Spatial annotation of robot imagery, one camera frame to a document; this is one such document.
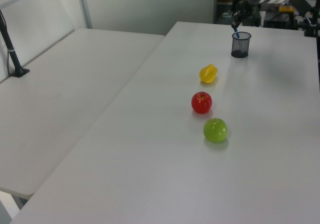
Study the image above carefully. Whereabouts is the black mesh pen holder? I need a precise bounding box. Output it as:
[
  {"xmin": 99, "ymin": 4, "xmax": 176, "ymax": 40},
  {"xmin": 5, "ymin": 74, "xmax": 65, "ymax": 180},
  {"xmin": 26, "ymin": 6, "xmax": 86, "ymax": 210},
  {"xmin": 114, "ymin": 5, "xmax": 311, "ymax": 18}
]
[{"xmin": 230, "ymin": 31, "xmax": 252, "ymax": 59}]

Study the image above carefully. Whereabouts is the black pole stand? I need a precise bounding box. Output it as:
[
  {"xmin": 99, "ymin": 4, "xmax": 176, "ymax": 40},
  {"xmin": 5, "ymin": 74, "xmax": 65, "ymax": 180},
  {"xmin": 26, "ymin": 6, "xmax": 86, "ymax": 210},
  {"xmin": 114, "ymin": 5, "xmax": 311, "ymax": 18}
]
[{"xmin": 0, "ymin": 8, "xmax": 30, "ymax": 78}]

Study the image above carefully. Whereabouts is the red apple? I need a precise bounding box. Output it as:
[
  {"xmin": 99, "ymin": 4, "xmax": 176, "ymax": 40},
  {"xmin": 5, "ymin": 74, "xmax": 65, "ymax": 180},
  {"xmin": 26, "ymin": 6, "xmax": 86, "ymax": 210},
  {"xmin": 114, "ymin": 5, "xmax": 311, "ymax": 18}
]
[{"xmin": 191, "ymin": 91, "xmax": 213, "ymax": 114}]

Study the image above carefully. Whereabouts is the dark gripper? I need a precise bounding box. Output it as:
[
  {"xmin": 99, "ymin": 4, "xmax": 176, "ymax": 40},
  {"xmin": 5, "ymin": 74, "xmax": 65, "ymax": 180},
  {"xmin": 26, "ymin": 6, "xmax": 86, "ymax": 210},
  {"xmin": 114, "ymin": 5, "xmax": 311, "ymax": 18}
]
[{"xmin": 231, "ymin": 0, "xmax": 253, "ymax": 29}]

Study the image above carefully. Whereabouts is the green apple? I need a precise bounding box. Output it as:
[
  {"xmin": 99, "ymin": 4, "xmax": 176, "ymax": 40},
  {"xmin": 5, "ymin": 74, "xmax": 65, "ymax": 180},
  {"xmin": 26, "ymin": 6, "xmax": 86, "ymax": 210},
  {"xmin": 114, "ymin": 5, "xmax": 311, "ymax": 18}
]
[{"xmin": 202, "ymin": 117, "xmax": 229, "ymax": 143}]

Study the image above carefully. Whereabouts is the black slanted panel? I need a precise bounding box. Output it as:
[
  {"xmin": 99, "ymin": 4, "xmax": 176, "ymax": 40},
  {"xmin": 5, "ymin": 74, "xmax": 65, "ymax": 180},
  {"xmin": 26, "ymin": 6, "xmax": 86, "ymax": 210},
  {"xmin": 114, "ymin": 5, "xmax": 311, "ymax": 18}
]
[{"xmin": 287, "ymin": 0, "xmax": 313, "ymax": 18}]

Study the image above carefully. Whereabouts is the yellow star fruit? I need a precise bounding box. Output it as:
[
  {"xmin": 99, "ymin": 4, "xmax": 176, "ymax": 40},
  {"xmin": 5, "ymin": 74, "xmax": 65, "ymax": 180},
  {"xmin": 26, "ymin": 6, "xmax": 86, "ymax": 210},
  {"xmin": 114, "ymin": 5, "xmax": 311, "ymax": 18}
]
[{"xmin": 199, "ymin": 63, "xmax": 219, "ymax": 85}]

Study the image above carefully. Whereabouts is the black camera tripod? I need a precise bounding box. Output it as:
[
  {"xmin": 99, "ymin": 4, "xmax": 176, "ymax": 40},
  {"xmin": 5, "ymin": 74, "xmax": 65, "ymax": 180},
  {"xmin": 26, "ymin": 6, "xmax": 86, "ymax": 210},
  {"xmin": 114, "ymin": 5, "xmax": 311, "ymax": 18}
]
[{"xmin": 303, "ymin": 0, "xmax": 320, "ymax": 38}]

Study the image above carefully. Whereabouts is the grey partition frame post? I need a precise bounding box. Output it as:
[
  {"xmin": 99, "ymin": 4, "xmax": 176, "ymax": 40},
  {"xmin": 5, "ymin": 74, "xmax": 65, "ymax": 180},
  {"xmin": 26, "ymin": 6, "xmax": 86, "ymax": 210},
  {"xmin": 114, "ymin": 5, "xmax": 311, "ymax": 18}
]
[{"xmin": 76, "ymin": 0, "xmax": 93, "ymax": 30}]

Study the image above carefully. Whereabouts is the black equipment box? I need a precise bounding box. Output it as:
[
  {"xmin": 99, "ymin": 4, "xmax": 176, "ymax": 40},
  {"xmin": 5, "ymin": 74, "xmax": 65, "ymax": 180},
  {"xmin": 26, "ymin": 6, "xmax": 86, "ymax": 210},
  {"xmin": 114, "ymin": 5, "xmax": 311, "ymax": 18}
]
[{"xmin": 262, "ymin": 11, "xmax": 299, "ymax": 30}]

